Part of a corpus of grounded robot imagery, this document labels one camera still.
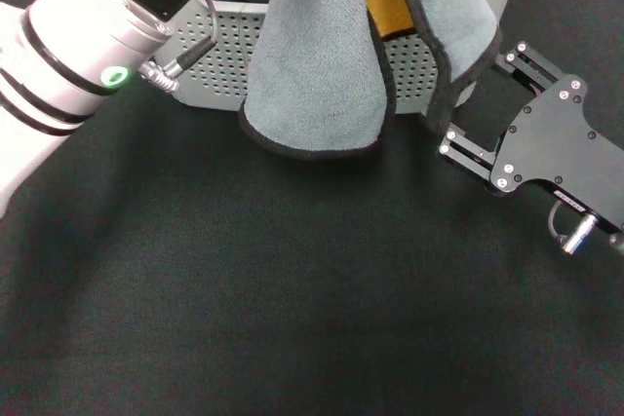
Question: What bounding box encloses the grey perforated storage box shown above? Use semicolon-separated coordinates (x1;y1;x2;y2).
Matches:
165;0;537;116

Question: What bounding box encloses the left gripper cable with connector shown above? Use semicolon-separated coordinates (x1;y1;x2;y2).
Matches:
138;0;218;94

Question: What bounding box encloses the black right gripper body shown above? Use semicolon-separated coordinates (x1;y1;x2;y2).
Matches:
488;73;624;233

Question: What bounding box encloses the right gripper cable with connector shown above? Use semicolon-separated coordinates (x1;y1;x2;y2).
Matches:
545;199;600;257

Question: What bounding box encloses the gripper cable with connector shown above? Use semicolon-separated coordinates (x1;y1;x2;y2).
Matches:
138;0;218;94
545;199;600;257

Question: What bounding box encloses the grey and yellow towel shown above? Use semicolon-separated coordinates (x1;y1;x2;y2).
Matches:
237;0;503;161

